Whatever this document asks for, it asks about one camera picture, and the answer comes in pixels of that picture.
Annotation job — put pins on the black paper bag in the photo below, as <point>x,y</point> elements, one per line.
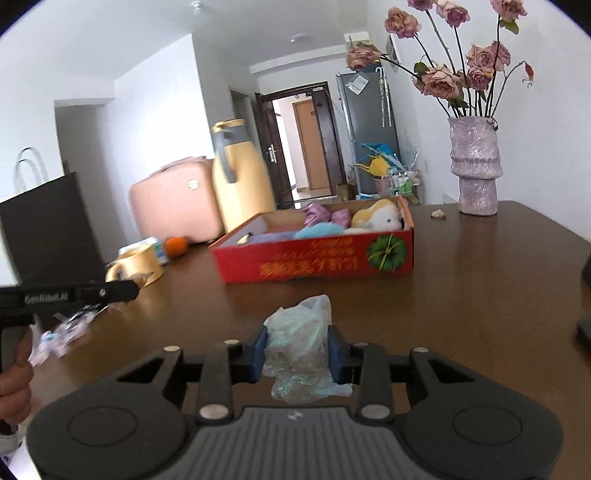
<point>51,230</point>

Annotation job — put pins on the dark door frame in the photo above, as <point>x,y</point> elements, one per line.
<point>334,138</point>

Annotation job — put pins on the clear plastic bag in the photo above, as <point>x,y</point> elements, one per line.
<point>300,341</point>

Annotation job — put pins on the orange fruit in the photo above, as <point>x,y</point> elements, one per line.
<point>177,247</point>

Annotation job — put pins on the pink suitcase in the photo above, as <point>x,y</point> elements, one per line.
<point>175,203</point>

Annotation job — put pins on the clear document pouch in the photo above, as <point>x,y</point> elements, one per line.
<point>356,85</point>

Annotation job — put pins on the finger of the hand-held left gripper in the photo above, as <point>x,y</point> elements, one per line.
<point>108,290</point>

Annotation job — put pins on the clear umbrella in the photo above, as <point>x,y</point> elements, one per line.
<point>384,97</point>

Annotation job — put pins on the periwinkle fluffy cloth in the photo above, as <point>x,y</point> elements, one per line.
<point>272,237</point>

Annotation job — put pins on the purple satin bow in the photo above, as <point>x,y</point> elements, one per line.
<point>318,213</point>

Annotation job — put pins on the wall picture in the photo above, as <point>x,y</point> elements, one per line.
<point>392,48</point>

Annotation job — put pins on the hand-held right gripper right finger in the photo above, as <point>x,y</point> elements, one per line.
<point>335,355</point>

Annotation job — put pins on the grey refrigerator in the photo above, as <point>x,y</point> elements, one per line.
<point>364,138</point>

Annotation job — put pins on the yellow plastic bag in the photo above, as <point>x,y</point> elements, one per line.
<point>378,167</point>

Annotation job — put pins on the red cardboard box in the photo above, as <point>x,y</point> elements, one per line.
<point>323,263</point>

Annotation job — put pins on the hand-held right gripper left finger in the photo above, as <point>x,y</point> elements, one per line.
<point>259,355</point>

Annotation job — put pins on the light blue cloth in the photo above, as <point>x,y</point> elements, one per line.
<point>318,230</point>

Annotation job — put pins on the yellow mug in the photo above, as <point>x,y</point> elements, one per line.
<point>138,265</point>

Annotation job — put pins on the pile of clear plastic packets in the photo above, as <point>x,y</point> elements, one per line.
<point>64,332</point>

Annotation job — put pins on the bunch of dried pink roses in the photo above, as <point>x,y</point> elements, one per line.
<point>441,81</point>

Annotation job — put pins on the purple ceramic vase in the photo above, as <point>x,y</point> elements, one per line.
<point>475,170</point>

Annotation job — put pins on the person's left hand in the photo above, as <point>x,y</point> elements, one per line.
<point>16,392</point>

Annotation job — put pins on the blue plastic bag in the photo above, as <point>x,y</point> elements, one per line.
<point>381,151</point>

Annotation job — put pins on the black power bank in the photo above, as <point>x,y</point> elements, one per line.
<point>585,332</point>

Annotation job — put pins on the brown cardboard box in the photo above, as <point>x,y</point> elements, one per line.
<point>343,192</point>

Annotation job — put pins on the white box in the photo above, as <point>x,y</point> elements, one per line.
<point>358,39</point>

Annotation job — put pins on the white ceiling lamp socket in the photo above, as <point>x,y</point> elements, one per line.
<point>197,4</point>

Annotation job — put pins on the blue white tissue pack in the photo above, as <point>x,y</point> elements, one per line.
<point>154,247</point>

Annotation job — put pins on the yellow thermos jug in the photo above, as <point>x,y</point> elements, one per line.
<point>244,194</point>

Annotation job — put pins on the white yellow plush toy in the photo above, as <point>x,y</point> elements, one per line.
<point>383,217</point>

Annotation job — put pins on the brown wooden door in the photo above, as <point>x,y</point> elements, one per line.
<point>311,147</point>

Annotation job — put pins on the round ceiling light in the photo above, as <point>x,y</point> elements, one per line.
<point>302,38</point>

